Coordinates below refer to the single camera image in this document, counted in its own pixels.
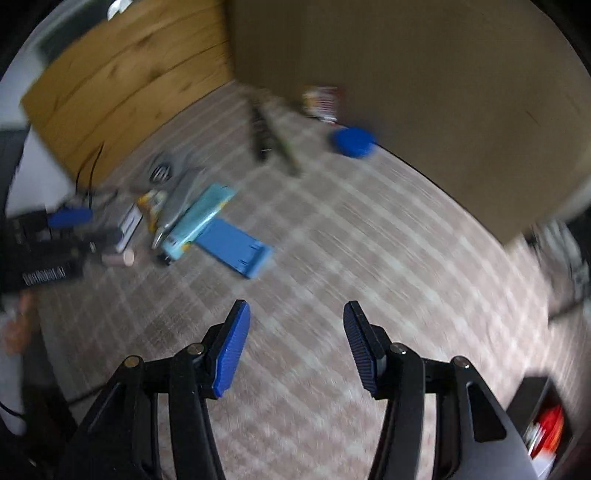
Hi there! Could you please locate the black storage container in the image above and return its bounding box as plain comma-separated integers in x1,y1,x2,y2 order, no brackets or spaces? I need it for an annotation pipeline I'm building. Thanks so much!
505,376,578,478

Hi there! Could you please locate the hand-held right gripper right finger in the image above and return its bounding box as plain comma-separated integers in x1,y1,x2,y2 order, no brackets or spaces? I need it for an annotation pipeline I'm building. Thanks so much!
342,300,539,480

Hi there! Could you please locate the pink small cylinder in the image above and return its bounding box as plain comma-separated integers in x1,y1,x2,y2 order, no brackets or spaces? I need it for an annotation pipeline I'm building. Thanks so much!
102,249,137,268

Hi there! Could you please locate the light blue packet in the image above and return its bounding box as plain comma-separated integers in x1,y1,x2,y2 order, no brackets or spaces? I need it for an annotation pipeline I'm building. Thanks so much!
161,184,237,260

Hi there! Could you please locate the yellow white small packet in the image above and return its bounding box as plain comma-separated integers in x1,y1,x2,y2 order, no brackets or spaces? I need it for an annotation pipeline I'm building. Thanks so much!
137,190,168,232

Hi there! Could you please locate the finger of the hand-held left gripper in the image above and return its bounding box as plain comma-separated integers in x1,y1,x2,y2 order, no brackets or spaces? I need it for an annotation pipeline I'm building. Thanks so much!
46,207,96,230
76,228,123,254

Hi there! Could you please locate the striped round object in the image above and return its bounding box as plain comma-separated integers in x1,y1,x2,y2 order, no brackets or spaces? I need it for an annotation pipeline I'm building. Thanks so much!
148,159,177,184

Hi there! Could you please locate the person's left forearm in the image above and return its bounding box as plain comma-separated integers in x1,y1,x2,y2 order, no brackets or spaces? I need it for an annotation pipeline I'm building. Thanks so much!
0,344,29,437

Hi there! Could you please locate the person's left hand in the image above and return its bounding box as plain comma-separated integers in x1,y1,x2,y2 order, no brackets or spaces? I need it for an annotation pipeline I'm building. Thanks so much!
0,291,41,357

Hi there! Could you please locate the printed snack packet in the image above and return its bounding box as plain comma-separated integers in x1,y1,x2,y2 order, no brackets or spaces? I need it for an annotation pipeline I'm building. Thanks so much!
302,86,342,125

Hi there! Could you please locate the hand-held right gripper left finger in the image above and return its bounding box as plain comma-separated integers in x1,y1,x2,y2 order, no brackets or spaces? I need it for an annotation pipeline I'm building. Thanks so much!
60,299,252,480

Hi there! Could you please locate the red plastic bag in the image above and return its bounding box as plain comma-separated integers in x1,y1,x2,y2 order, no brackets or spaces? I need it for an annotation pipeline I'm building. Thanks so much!
531,405,566,459

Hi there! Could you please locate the light wooden cabinet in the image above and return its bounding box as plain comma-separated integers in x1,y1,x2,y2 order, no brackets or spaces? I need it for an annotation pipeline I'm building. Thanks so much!
226,0,591,246

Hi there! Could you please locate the white small box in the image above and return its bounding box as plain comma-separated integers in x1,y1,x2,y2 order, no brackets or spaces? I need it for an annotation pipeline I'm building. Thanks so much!
115,203,145,254

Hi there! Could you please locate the blue flat box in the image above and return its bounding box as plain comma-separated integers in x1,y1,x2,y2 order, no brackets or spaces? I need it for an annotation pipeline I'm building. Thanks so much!
196,218,274,280

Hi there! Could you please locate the black slim remote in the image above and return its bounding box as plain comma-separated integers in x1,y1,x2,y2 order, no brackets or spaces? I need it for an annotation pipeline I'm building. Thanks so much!
249,99,273,162

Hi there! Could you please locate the plaid beige mat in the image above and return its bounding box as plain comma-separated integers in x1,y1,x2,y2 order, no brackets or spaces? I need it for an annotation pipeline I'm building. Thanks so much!
28,85,575,480

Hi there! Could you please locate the blue round lid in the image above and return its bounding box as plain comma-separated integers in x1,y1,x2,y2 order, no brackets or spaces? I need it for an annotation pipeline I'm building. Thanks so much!
329,127,377,160

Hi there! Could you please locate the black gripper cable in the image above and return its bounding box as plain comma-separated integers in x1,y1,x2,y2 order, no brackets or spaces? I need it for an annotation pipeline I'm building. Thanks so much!
0,378,102,418

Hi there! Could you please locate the silver foil pouch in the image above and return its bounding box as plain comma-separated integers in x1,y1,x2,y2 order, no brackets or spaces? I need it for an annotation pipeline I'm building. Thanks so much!
152,167,209,250

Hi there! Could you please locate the orange wooden board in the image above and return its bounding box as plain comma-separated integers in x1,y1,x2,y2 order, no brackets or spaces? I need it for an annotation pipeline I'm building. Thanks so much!
21,0,234,184

